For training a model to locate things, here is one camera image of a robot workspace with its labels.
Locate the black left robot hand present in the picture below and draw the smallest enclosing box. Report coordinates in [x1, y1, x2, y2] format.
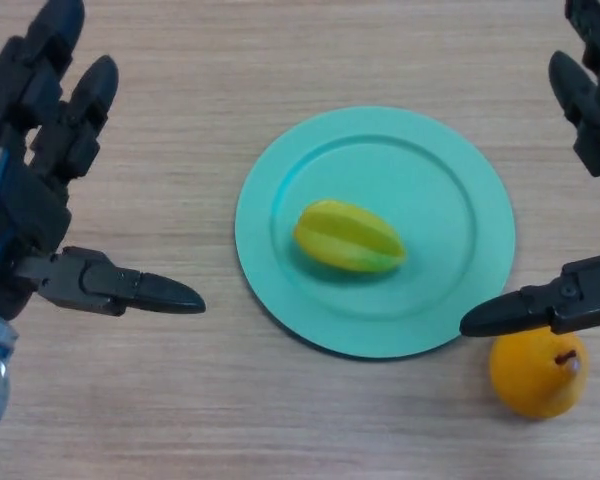
[0, 0, 207, 321]

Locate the yellow green starfruit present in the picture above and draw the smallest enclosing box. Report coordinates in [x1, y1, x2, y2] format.
[293, 199, 408, 275]

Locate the green round plate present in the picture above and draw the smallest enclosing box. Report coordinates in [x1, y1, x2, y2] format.
[234, 105, 516, 360]

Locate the orange pear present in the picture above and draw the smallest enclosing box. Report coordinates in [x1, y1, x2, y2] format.
[488, 330, 590, 420]

